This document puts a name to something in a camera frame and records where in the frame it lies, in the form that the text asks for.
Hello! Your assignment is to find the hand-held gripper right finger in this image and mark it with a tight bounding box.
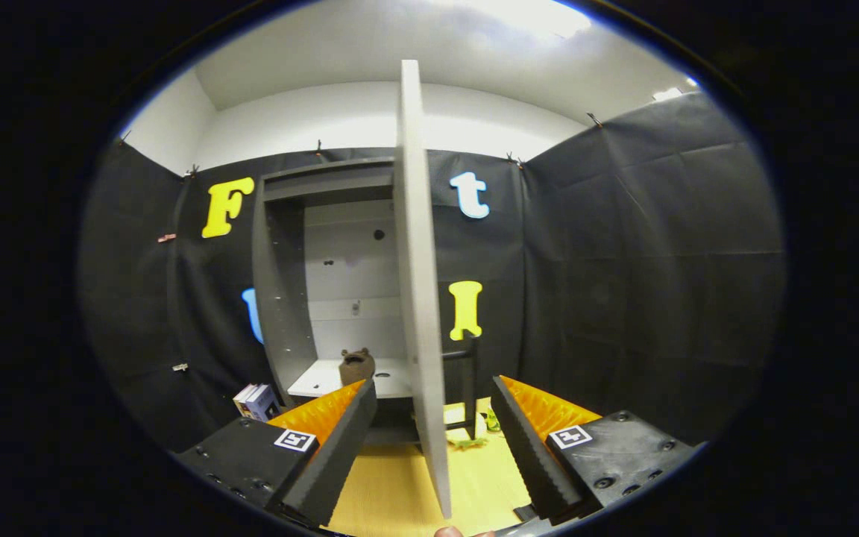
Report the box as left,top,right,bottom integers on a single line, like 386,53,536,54
491,375,702,523

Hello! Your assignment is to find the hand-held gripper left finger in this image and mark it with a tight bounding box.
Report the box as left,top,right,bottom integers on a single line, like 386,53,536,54
176,378,378,527

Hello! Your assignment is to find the black door handle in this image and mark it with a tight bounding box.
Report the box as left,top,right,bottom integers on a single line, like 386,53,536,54
441,332,479,441

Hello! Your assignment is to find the brown plush shoe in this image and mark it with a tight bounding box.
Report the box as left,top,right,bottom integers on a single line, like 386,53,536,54
338,347,377,387

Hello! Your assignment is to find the grey shoe cabinet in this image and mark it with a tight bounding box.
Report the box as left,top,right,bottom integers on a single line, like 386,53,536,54
252,157,419,448

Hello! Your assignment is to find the blue paperback book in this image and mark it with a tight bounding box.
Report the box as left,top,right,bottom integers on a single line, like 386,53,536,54
247,385,281,422

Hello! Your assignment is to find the black backdrop cloth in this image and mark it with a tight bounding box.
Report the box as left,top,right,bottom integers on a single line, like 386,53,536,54
79,93,787,456

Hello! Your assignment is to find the long ceiling light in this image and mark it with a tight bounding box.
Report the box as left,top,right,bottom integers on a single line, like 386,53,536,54
467,0,594,38

